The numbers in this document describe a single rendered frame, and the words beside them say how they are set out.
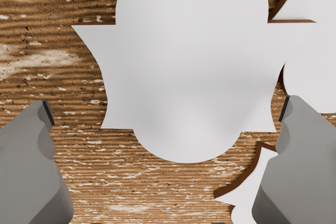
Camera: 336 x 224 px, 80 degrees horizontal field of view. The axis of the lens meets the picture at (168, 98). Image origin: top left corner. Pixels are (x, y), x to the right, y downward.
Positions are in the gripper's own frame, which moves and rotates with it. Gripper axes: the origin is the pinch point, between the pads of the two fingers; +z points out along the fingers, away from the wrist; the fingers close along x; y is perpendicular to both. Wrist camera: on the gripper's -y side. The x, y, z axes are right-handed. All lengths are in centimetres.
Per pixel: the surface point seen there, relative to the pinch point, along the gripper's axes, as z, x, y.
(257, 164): 0.9, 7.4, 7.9
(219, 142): 0.6, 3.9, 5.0
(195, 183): 1.6, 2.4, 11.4
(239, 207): 0.7, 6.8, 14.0
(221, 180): 1.6, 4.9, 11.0
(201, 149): 0.7, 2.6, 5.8
